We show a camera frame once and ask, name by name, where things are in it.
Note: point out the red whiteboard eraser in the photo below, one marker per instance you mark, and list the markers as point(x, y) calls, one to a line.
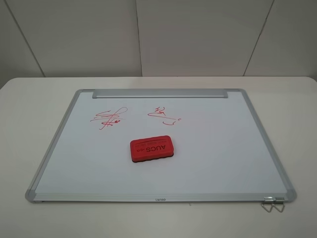
point(151, 148)

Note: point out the white whiteboard with aluminium frame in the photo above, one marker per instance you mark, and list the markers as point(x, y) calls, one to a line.
point(221, 152)

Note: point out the metal hanging clip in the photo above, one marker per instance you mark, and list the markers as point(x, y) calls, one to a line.
point(278, 204)
point(267, 204)

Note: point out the right metal hanging clip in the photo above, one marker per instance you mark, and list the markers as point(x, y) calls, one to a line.
point(278, 204)

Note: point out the grey whiteboard pen tray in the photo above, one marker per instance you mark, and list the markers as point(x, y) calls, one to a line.
point(159, 93)

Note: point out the left metal hanging clip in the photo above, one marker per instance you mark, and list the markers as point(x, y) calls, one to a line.
point(267, 204)

